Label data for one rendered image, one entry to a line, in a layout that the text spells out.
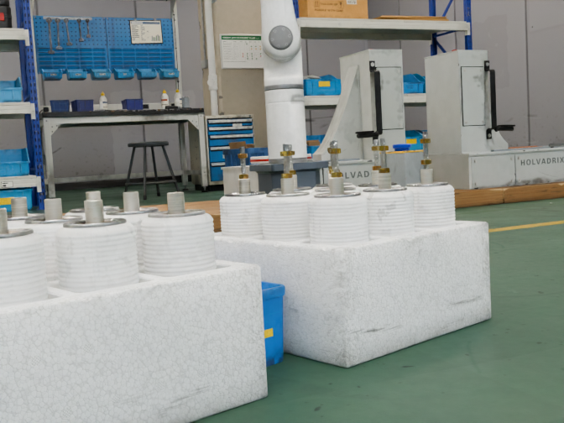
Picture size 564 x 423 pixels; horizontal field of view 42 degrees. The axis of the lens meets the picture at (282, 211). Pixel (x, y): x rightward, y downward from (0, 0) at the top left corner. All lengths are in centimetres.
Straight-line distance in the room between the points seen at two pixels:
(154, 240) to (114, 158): 863
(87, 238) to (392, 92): 293
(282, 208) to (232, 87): 648
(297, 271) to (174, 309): 31
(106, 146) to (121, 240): 867
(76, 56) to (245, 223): 592
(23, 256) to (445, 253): 72
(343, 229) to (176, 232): 31
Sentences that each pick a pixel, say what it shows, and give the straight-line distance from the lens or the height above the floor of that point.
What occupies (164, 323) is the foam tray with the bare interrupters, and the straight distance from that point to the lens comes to 89.
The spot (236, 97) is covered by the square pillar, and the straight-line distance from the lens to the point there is 768.
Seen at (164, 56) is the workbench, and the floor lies 131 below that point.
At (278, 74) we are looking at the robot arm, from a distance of 174.
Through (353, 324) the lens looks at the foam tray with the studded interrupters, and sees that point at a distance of 111.
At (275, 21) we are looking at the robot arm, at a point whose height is 62.
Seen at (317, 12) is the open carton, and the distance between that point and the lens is 655.
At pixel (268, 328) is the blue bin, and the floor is 6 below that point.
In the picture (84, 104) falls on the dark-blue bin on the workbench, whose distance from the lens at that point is 661.
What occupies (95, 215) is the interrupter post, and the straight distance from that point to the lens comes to 91.
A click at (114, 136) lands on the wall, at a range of 958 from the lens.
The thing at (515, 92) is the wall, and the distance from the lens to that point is 850.
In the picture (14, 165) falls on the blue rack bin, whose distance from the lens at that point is 572.
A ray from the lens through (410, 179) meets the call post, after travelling 158.
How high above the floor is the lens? 33
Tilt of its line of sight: 5 degrees down
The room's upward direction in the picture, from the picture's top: 3 degrees counter-clockwise
